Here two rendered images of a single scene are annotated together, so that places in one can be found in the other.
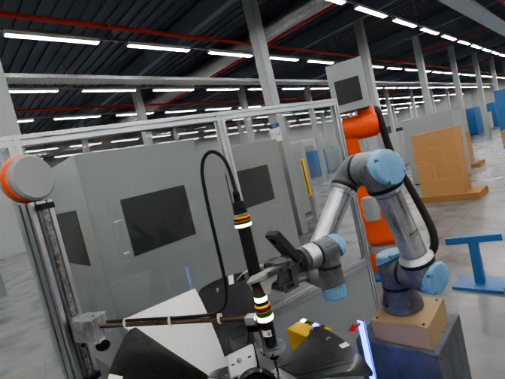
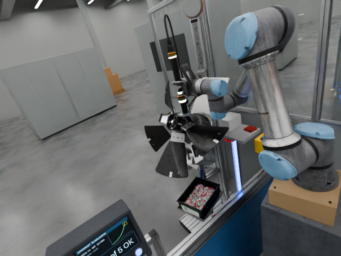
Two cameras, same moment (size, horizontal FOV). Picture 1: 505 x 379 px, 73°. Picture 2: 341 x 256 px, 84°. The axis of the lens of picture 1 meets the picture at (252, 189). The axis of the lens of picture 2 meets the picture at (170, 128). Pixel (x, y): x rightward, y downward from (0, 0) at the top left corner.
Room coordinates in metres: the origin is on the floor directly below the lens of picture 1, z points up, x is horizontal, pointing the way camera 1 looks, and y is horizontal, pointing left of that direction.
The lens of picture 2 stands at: (0.85, -1.04, 1.70)
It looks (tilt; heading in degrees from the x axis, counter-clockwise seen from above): 25 degrees down; 95
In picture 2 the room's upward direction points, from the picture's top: 15 degrees counter-clockwise
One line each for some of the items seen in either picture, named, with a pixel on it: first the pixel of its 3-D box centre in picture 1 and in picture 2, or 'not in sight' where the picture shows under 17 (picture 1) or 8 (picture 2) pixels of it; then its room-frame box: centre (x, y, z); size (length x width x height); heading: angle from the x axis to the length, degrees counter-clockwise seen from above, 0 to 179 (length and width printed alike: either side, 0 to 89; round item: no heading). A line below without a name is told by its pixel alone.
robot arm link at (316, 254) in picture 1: (307, 257); (202, 86); (0.98, -0.11, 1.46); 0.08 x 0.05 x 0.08; 34
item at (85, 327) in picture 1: (89, 326); (201, 74); (1.10, 0.63, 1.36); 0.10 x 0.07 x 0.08; 69
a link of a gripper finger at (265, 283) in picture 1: (264, 283); (175, 87); (0.85, 0.02, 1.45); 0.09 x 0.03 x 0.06; 134
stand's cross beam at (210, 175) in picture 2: not in sight; (211, 174); (0.98, 0.28, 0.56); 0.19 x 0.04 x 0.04; 34
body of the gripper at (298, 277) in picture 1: (288, 269); (192, 87); (0.93, -0.05, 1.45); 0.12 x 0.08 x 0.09; 124
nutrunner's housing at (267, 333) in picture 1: (255, 276); (178, 82); (0.87, 0.04, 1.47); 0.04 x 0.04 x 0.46
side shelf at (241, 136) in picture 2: not in sight; (233, 131); (1.26, 0.45, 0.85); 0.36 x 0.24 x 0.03; 124
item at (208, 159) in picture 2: not in sight; (202, 152); (0.92, 0.02, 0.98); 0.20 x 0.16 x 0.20; 34
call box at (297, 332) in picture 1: (310, 340); (270, 142); (1.32, -0.09, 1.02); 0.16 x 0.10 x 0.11; 34
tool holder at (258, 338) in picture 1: (264, 332); (184, 106); (0.87, 0.05, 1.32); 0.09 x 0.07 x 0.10; 69
